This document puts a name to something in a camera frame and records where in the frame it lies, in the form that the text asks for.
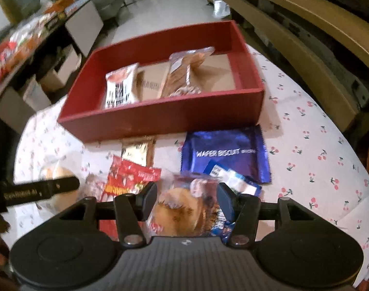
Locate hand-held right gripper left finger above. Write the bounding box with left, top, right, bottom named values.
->
left=59, top=182, right=158, bottom=247

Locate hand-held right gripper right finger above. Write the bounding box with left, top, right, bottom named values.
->
left=216, top=182, right=314, bottom=247

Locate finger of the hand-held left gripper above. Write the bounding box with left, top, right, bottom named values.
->
left=2, top=176, right=80, bottom=209

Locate clear bun packet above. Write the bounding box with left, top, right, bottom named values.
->
left=39, top=161, right=82, bottom=214

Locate blue and white snack packet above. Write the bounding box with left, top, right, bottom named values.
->
left=204, top=161, right=262, bottom=197

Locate clear cookie packet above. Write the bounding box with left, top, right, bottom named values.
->
left=146, top=171, right=234, bottom=237

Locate gold snack packet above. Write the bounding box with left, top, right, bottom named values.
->
left=121, top=136, right=156, bottom=169

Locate dark blue wafer packet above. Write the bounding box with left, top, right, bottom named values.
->
left=180, top=125, right=271, bottom=184

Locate red cardboard box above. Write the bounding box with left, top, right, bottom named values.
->
left=58, top=21, right=265, bottom=144

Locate cherry print tablecloth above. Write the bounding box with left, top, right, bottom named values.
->
left=13, top=41, right=369, bottom=288

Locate white and red snack packet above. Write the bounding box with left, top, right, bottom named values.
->
left=105, top=63, right=139, bottom=109

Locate brown cardboard insert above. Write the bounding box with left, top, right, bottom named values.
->
left=136, top=53, right=243, bottom=102

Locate clear bread packet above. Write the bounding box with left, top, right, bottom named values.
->
left=161, top=46, right=215, bottom=98

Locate black side table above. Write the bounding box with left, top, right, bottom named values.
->
left=0, top=0, right=104, bottom=134

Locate pile of snack packets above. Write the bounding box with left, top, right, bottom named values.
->
left=0, top=0, right=82, bottom=88

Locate wooden media cabinet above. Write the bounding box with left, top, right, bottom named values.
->
left=200, top=0, right=369, bottom=134

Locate silver foil bag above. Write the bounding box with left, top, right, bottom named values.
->
left=213, top=0, right=230, bottom=19

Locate grey sofa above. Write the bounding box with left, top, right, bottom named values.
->
left=92, top=0, right=130, bottom=22

